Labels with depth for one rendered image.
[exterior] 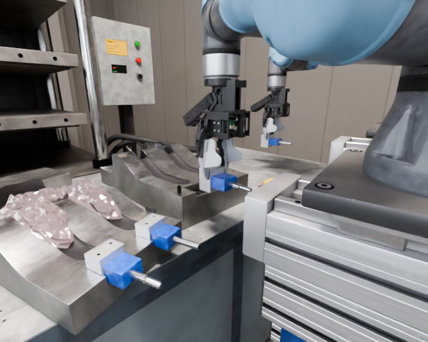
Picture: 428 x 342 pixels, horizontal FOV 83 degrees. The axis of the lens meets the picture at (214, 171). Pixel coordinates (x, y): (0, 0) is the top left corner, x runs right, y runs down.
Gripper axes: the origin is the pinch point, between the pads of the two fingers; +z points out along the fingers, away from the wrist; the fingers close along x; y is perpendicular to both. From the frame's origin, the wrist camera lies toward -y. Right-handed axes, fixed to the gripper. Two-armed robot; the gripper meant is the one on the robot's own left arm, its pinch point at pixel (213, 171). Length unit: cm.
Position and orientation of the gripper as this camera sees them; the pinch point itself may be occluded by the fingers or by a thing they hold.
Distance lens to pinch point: 57.0
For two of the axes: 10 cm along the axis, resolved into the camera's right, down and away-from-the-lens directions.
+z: 0.0, 9.6, 2.9
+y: 7.2, 2.0, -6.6
